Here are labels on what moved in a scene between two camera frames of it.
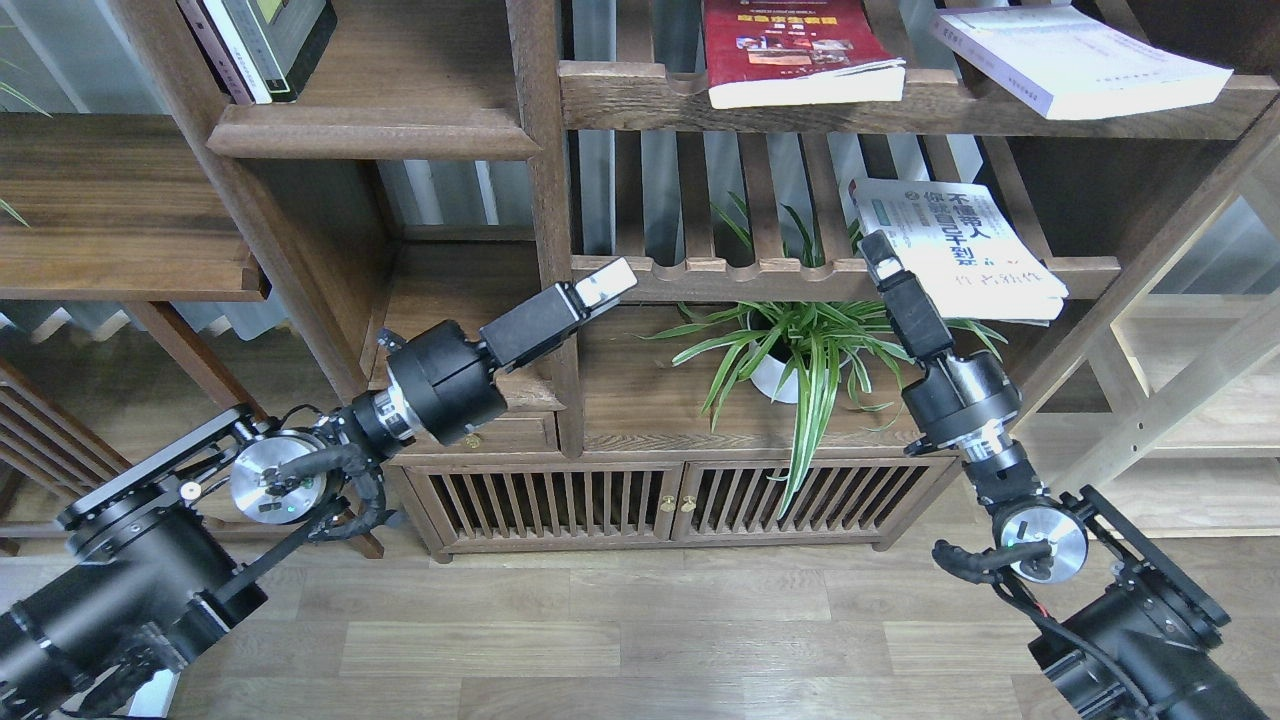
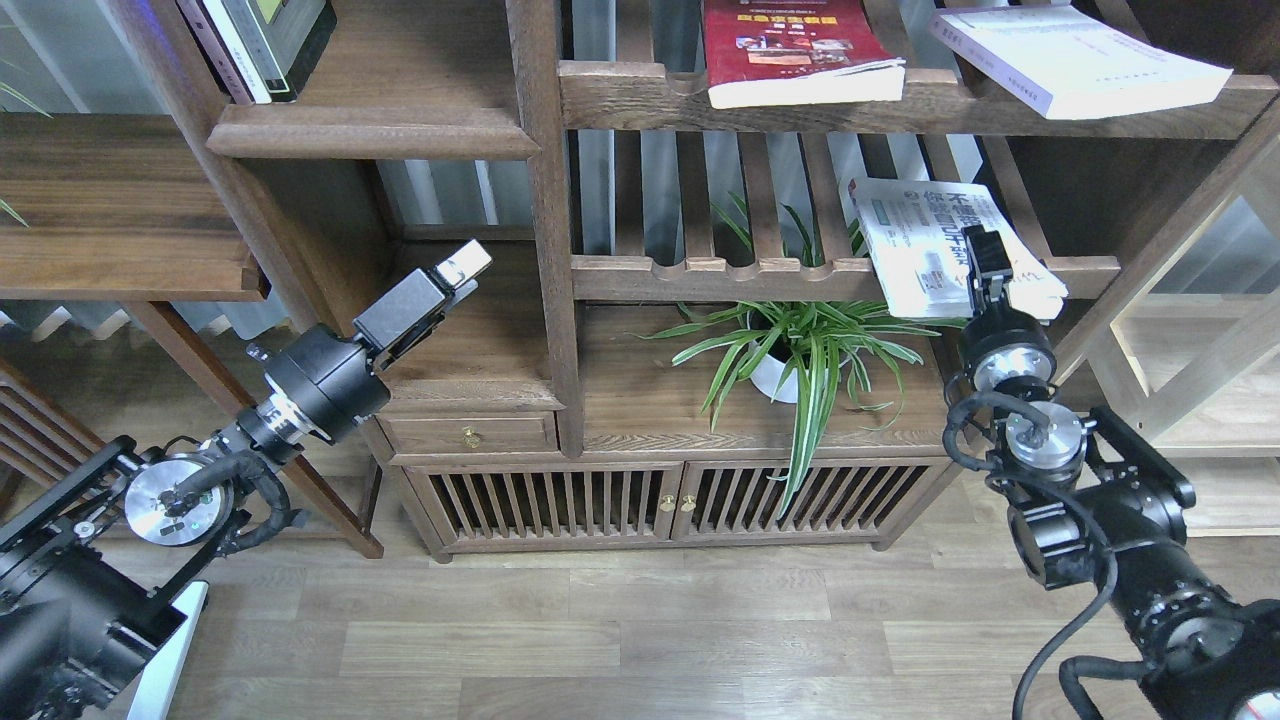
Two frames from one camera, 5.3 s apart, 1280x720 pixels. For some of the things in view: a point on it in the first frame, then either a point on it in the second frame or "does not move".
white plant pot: x=776 y=379 does not move
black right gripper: x=965 y=400 -> x=1003 y=350
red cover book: x=777 y=53 does not move
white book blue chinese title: x=969 y=245 does not move
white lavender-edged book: x=1069 y=63 does not move
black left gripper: x=443 y=382 -> x=330 y=383
